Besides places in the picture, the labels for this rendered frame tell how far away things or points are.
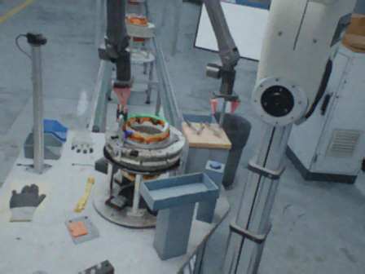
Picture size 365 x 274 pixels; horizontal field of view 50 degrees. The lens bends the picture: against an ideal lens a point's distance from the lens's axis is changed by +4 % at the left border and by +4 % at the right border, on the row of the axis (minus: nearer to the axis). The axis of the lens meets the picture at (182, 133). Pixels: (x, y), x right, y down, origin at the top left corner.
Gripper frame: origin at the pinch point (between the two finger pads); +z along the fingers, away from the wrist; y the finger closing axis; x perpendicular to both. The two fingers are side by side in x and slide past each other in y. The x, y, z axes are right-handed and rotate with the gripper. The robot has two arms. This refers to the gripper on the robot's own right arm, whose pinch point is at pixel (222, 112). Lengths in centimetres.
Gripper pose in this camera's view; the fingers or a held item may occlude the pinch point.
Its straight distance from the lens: 171.3
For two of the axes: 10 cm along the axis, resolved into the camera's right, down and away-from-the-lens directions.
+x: 1.7, 4.3, -8.9
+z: -1.1, 9.0, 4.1
